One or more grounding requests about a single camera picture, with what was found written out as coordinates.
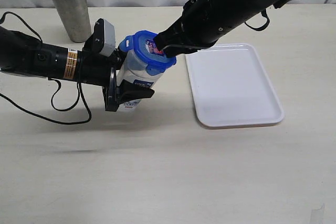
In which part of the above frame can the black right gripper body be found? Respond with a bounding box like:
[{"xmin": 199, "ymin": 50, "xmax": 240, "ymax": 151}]
[{"xmin": 173, "ymin": 0, "xmax": 244, "ymax": 48}]

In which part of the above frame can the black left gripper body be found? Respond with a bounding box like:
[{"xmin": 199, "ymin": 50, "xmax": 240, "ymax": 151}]
[{"xmin": 81, "ymin": 19, "xmax": 123, "ymax": 111}]

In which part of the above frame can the clear plastic tall container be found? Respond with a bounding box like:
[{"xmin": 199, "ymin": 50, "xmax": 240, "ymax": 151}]
[{"xmin": 117, "ymin": 50, "xmax": 165, "ymax": 111}]

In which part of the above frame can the stainless steel cup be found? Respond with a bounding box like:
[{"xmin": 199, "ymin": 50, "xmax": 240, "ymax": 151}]
[{"xmin": 52, "ymin": 0, "xmax": 91, "ymax": 43}]

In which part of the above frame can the blue plastic lid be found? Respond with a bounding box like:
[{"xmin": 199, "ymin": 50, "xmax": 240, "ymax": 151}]
[{"xmin": 119, "ymin": 30, "xmax": 176, "ymax": 76}]

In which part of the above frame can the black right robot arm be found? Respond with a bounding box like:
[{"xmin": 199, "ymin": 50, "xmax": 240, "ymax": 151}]
[{"xmin": 117, "ymin": 0, "xmax": 292, "ymax": 104}]

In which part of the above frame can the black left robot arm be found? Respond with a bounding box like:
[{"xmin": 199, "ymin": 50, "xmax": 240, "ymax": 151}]
[{"xmin": 1, "ymin": 18, "xmax": 124, "ymax": 111}]

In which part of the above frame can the white rectangular plastic tray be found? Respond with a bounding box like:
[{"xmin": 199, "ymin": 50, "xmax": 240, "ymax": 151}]
[{"xmin": 185, "ymin": 43, "xmax": 285, "ymax": 129}]

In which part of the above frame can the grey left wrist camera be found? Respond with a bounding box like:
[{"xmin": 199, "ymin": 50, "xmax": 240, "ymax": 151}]
[{"xmin": 100, "ymin": 19, "xmax": 116, "ymax": 57}]

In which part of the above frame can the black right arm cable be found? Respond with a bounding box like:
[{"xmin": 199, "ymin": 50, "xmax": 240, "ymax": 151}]
[{"xmin": 244, "ymin": 8, "xmax": 271, "ymax": 31}]

